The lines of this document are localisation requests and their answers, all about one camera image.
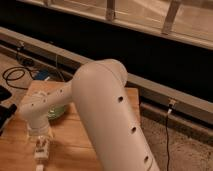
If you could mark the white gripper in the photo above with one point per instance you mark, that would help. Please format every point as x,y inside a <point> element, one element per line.
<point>34,133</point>

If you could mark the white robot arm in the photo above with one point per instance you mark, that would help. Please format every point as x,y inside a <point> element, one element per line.
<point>97,90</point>

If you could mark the green ceramic bowl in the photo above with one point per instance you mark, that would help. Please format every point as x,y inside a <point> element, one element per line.
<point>57,112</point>

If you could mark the black device at left edge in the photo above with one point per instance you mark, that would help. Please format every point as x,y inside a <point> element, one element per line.
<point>5,112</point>

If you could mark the blue object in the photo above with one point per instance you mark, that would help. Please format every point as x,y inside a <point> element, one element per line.
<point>41,75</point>

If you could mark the window frame rail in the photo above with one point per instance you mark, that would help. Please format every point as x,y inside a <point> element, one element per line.
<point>187,21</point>

